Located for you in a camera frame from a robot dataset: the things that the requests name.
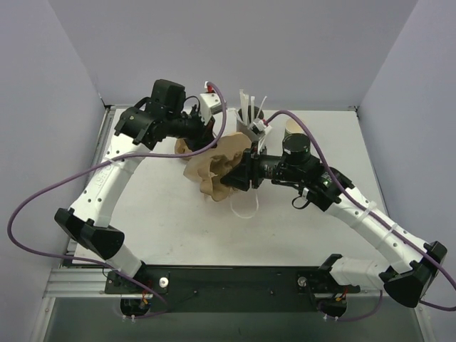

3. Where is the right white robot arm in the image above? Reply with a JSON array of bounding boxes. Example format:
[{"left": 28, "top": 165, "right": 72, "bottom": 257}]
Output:
[{"left": 221, "top": 133, "right": 447, "bottom": 308}]

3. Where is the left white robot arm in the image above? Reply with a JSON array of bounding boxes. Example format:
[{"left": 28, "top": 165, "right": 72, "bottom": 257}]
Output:
[{"left": 55, "top": 79, "right": 224, "bottom": 293}]

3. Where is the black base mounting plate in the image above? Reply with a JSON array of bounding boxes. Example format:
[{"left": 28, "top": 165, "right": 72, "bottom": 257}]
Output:
[{"left": 103, "top": 264, "right": 361, "bottom": 314}]

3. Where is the aluminium rail frame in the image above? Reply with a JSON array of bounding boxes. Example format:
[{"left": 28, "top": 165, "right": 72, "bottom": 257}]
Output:
[{"left": 45, "top": 259, "right": 396, "bottom": 299}]

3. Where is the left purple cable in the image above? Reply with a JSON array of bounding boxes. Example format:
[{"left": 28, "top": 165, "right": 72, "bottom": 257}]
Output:
[{"left": 6, "top": 81, "right": 229, "bottom": 320}]

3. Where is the brown paper bag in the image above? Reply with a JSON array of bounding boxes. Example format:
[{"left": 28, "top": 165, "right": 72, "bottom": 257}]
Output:
[{"left": 181, "top": 132, "right": 251, "bottom": 202}]

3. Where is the grey cylindrical straw holder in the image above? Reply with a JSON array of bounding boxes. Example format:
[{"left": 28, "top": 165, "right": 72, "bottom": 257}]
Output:
[{"left": 236, "top": 106, "right": 264, "bottom": 142}]

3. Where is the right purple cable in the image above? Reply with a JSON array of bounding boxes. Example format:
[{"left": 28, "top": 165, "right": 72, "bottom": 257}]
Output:
[{"left": 265, "top": 110, "right": 456, "bottom": 321}]

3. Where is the purple cable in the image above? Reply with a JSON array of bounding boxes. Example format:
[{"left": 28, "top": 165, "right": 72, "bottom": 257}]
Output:
[
  {"left": 265, "top": 110, "right": 456, "bottom": 321},
  {"left": 6, "top": 81, "right": 229, "bottom": 320}
]

